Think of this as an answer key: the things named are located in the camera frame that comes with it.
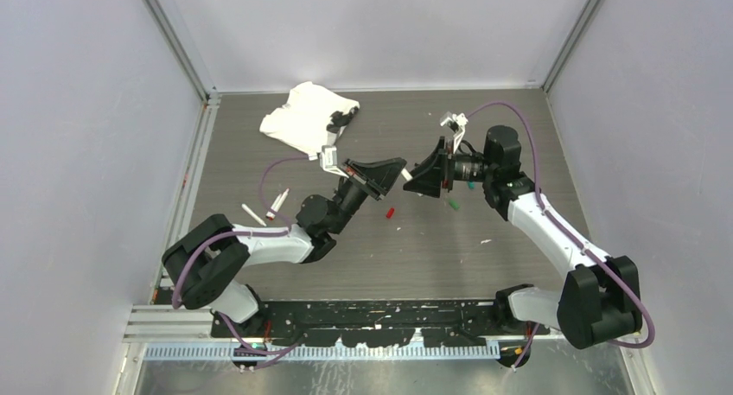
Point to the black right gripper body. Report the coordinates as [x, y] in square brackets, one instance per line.
[447, 162]

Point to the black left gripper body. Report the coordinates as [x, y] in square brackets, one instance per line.
[364, 184]

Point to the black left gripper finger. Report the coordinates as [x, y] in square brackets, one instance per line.
[366, 168]
[385, 176]

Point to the white pen red tip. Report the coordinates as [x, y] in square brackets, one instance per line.
[277, 204]

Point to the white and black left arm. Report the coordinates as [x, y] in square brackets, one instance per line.
[204, 263]

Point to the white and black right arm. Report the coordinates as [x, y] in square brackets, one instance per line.
[600, 299]

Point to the white crumpled cloth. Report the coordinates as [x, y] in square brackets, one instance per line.
[311, 117]

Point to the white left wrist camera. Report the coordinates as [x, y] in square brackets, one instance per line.
[328, 160]

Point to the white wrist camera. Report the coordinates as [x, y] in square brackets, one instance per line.
[456, 122]
[328, 160]

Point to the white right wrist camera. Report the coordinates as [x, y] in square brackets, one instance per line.
[456, 122]

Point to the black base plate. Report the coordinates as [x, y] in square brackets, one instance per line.
[374, 323]

